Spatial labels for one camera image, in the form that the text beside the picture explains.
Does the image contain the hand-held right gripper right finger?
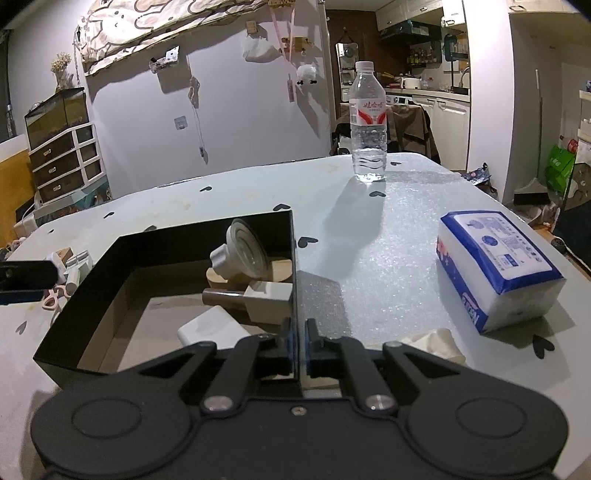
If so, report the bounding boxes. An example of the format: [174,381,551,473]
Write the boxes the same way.
[300,321,486,412]

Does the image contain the white plastic cylinder piece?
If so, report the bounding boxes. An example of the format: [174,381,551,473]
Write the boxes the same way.
[64,265,93,297]

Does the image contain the glass fish tank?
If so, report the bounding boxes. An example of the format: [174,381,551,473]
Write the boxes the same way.
[24,87,89,151]

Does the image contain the wall clip holder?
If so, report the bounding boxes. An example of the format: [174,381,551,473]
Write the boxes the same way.
[148,45,181,73]

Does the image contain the chair with brown coat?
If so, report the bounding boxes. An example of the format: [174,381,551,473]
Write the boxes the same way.
[331,103,443,165]

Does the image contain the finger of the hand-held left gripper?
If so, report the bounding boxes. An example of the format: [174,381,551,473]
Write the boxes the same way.
[0,261,59,293]
[0,291,49,306]

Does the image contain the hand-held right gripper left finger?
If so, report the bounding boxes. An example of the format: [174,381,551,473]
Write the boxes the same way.
[115,319,298,416]

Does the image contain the printed blanket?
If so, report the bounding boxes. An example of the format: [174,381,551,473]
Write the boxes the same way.
[74,0,279,75]

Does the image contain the blue white tissue pack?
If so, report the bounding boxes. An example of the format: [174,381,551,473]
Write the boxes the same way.
[436,210,567,336]

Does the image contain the white box device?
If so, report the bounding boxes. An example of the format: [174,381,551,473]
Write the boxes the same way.
[13,203,38,241]

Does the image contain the black box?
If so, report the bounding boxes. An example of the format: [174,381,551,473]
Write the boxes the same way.
[32,209,297,389]

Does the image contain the oval wooden block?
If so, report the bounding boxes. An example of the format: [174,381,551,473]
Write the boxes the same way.
[207,257,294,289]

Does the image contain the hanging charm cord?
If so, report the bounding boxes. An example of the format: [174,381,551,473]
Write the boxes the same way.
[188,76,209,163]

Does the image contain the pink ribbon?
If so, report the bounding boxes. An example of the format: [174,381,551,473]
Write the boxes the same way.
[271,4,297,101]

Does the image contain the beige block with brown handle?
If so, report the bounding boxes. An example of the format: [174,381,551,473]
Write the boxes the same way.
[202,281,295,325]

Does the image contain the white charger adapter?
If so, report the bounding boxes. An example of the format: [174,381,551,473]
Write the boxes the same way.
[177,304,283,350]

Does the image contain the dried flower bouquet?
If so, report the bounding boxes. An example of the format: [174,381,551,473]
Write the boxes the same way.
[49,52,74,91]

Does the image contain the clear water bottle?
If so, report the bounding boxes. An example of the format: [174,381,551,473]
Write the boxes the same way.
[348,60,389,184]

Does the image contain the white drawer unit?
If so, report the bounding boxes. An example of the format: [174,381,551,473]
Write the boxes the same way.
[30,122,103,205]

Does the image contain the pink scissors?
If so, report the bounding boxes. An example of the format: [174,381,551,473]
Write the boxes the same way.
[41,283,71,311]

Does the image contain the white hanging bag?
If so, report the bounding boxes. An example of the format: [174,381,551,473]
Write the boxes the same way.
[243,34,280,64]

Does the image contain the white suction cup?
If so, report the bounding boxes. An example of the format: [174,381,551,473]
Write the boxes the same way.
[209,219,269,283]

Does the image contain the green bag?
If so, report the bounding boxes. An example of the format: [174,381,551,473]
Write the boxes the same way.
[543,143,577,195]

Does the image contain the crumpled white tissue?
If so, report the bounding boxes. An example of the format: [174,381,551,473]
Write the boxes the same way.
[401,327,465,366]

